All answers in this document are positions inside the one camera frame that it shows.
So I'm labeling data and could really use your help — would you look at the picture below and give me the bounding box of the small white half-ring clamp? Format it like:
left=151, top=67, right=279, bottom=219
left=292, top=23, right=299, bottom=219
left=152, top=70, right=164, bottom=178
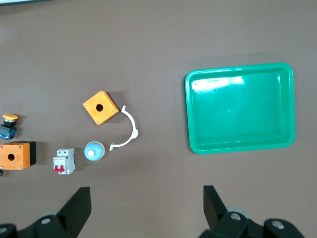
left=109, top=105, right=139, bottom=151

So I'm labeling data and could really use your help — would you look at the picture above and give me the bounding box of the white table edge rail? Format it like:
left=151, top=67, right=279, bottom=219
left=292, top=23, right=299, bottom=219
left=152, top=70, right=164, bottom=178
left=0, top=0, right=64, bottom=7

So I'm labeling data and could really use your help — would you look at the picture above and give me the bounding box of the white circuit breaker red switch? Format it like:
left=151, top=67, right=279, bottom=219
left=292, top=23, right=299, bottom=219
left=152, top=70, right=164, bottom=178
left=53, top=148, right=76, bottom=175

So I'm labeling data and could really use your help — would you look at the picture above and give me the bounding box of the orange push button box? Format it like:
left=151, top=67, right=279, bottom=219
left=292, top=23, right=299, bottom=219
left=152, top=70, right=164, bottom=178
left=83, top=90, right=120, bottom=126
left=0, top=141, right=37, bottom=171

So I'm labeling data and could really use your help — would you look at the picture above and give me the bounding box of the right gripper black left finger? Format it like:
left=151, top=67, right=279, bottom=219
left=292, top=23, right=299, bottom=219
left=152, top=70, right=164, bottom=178
left=0, top=187, right=92, bottom=238

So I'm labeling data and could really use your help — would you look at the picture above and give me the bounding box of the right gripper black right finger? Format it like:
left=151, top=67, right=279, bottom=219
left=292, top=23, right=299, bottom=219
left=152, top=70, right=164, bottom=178
left=198, top=185, right=306, bottom=238

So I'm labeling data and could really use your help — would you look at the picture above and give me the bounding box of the green plastic tray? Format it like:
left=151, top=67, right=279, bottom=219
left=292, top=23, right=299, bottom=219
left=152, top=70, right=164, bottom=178
left=184, top=62, right=296, bottom=155

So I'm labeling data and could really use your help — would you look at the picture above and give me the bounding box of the blue dome cap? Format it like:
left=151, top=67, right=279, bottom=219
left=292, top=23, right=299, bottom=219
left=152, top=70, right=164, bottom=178
left=84, top=141, right=106, bottom=162

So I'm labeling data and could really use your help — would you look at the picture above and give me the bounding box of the yellow mushroom push button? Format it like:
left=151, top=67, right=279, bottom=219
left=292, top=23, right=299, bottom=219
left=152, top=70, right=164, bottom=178
left=0, top=114, right=19, bottom=139

